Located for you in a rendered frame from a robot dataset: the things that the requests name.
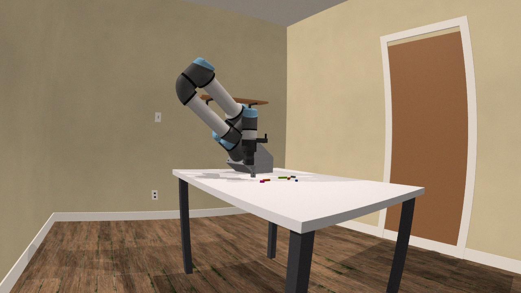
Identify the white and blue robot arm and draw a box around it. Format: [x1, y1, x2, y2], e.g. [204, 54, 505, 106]
[175, 58, 258, 162]

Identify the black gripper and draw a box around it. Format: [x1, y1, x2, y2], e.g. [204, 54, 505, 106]
[241, 130, 268, 178]

